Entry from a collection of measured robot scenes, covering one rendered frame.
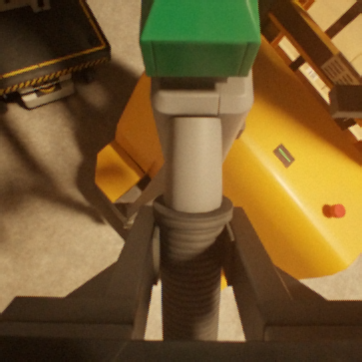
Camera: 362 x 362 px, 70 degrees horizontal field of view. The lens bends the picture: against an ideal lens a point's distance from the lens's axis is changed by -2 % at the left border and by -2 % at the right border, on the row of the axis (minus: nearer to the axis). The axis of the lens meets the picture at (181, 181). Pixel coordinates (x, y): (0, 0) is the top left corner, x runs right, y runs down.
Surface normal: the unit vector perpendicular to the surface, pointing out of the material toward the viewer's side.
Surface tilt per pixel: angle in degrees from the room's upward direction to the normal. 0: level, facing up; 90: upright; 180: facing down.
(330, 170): 0
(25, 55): 0
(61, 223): 0
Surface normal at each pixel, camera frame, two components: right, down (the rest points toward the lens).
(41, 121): 0.27, -0.21
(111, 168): -0.01, 0.04
